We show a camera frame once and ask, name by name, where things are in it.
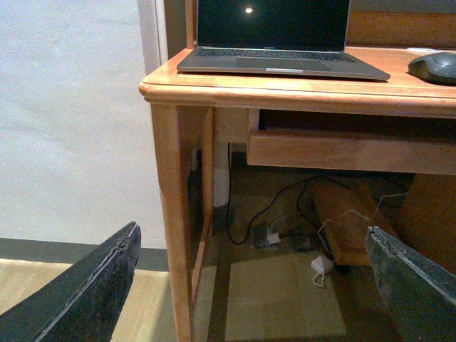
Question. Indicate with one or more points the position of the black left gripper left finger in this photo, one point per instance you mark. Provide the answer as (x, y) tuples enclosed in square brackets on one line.
[(85, 301)]

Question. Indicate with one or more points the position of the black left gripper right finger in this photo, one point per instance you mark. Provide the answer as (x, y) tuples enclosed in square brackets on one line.
[(419, 294)]

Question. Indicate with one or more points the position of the dark grey logi mouse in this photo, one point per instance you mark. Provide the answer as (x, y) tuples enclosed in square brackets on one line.
[(436, 68)]

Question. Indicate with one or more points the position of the white power adapter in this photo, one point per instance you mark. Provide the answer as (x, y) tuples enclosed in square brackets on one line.
[(322, 265)]

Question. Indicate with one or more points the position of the wooden slanted footrest board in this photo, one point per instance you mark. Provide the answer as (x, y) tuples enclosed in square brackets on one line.
[(346, 213)]

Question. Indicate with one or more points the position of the floor power strip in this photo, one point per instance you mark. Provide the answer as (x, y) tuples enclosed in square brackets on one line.
[(264, 237)]

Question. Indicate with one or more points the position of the wooden keyboard drawer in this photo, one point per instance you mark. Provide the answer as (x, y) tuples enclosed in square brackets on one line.
[(334, 141)]

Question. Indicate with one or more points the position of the wooden desk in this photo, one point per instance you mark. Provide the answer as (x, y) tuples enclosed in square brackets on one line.
[(183, 109)]

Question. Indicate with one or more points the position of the grey open laptop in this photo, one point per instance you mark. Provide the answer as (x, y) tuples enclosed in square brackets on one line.
[(294, 37)]

